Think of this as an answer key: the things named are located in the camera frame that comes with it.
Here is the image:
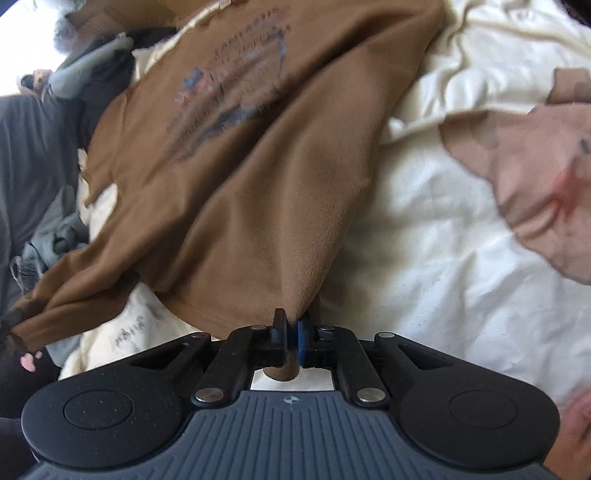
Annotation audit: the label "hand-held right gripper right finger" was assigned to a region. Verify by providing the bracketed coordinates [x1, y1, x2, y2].
[298, 314, 455, 407]

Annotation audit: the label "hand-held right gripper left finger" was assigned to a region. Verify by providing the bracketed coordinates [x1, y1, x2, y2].
[131, 308, 291, 407]

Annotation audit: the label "brown printed t-shirt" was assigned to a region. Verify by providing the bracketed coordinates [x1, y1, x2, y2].
[9, 0, 446, 384]

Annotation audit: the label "cream bear-print bed sheet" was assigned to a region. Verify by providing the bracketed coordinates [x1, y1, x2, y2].
[60, 0, 591, 416]

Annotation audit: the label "grey elastic-waist pants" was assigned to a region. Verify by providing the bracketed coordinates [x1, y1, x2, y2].
[9, 185, 90, 296]

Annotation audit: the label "black paw-print slipper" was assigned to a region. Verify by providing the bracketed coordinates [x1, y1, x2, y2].
[0, 323, 61, 418]

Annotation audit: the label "dark grey pillow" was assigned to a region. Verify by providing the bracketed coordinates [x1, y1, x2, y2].
[0, 92, 84, 324]

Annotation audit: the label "brown teddy bear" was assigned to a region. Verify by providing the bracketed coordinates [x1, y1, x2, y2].
[18, 69, 54, 95]

